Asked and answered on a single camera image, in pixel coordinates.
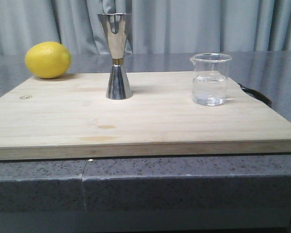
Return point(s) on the silver metal jigger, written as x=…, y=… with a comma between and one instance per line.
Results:
x=116, y=28

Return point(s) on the clear glass beaker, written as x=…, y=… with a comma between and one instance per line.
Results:
x=211, y=73

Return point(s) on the black cutting board handle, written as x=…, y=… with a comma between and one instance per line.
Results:
x=256, y=94

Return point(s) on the grey curtain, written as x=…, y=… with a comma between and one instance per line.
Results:
x=158, y=26

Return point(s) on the yellow lemon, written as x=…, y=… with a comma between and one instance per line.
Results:
x=48, y=60

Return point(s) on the light wooden cutting board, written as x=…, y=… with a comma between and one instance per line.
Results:
x=71, y=117

